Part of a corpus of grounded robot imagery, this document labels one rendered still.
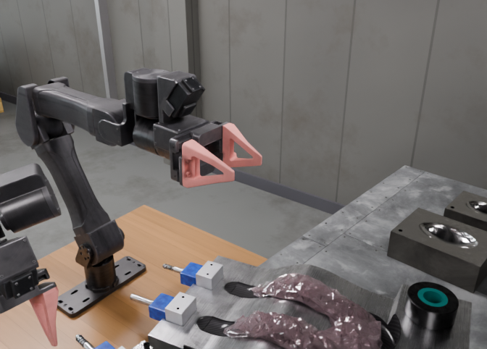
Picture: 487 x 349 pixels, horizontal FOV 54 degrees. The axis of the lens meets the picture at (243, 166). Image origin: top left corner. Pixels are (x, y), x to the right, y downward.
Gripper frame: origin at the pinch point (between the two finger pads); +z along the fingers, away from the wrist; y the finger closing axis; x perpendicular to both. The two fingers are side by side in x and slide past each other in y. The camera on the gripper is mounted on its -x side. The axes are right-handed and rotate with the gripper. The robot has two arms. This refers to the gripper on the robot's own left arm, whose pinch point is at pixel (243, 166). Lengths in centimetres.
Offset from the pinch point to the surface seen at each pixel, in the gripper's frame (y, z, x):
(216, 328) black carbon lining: 1.3, -6.0, 34.7
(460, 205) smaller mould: 72, 17, 33
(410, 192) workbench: 82, 1, 39
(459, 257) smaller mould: 47, 23, 32
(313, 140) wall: 183, -85, 79
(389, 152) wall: 183, -40, 73
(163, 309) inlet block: -2.5, -15.4, 33.0
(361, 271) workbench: 38, 6, 39
